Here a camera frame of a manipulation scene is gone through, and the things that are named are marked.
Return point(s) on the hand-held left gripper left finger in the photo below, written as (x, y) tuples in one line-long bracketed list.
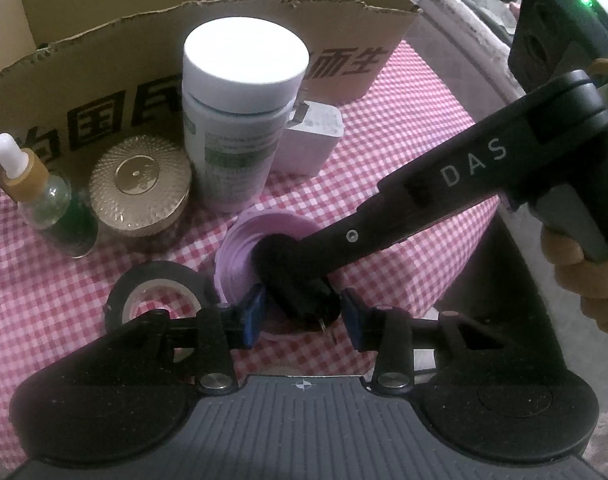
[(250, 317)]

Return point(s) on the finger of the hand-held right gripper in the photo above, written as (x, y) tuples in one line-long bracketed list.
[(352, 242)]

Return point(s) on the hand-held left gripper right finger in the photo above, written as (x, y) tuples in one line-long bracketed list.
[(352, 319)]

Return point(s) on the black plug adapter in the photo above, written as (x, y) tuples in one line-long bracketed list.
[(286, 287)]

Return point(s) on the white charger plug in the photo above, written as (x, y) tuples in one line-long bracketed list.
[(309, 145)]

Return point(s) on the black tape roll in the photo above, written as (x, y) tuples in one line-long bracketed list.
[(149, 271)]

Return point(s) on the white capped bottle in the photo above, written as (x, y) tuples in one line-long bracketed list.
[(234, 110)]

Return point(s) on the gold faceted jar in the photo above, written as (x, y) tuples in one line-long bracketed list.
[(139, 175)]

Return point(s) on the cardboard box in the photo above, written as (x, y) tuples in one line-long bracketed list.
[(134, 85)]

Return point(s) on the person's right hand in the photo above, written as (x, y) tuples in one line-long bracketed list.
[(596, 290)]

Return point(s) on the pink checkered tablecloth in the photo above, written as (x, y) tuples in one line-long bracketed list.
[(408, 125)]

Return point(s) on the green dropper bottle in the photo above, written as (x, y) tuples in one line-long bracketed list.
[(59, 205)]

